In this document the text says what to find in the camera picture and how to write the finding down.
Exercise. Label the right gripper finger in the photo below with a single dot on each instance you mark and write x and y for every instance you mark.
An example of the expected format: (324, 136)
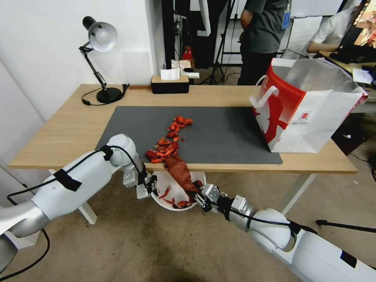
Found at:
(200, 186)
(201, 203)

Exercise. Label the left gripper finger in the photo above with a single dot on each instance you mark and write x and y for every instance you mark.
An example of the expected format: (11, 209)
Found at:
(155, 181)
(152, 191)

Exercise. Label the white round container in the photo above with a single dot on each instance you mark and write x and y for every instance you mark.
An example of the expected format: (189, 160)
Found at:
(176, 183)

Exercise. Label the brown red towel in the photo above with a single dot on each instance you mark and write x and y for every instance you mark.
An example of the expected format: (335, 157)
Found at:
(179, 173)

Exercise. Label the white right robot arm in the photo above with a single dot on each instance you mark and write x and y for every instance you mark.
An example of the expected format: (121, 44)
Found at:
(311, 252)

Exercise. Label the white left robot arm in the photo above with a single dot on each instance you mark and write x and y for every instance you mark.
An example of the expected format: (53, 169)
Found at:
(58, 194)

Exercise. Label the red shrimp shell pile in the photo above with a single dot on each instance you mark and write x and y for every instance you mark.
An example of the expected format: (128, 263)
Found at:
(157, 154)

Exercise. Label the red white takeout bag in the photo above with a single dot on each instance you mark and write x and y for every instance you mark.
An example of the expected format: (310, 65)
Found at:
(311, 117)

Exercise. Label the grey desk mat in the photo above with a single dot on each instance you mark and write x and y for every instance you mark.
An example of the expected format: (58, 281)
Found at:
(223, 135)

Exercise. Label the wooden table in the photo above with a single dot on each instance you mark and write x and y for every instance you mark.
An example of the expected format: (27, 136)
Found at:
(73, 132)

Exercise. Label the black tissue box wooden lid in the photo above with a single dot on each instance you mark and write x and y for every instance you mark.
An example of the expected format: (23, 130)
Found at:
(170, 85)

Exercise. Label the white tissue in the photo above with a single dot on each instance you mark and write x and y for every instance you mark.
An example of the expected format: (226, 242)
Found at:
(169, 74)

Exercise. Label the cardboard box with paper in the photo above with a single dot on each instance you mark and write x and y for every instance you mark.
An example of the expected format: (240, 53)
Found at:
(182, 64)

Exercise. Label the black floor stand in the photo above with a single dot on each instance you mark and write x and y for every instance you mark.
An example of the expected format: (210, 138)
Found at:
(346, 225)

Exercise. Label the red fire extinguisher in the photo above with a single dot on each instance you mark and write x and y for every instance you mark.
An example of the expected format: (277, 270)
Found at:
(187, 54)

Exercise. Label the black tripod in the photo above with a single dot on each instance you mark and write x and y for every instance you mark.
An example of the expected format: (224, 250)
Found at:
(221, 44)

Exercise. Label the black silver desk lamp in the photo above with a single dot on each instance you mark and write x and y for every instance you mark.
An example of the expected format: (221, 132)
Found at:
(102, 35)

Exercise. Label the black metal rack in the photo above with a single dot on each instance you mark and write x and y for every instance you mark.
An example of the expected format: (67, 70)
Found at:
(167, 29)

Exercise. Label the person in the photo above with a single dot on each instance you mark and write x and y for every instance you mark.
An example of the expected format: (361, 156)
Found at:
(261, 32)
(329, 32)

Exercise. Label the white paper sheet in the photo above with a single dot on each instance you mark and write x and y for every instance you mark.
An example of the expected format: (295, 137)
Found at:
(362, 75)

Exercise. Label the monitor with colourful screen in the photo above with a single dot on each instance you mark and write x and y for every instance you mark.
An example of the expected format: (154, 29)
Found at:
(365, 23)

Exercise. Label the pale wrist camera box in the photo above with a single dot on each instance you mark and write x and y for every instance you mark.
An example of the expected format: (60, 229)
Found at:
(212, 193)
(142, 192)

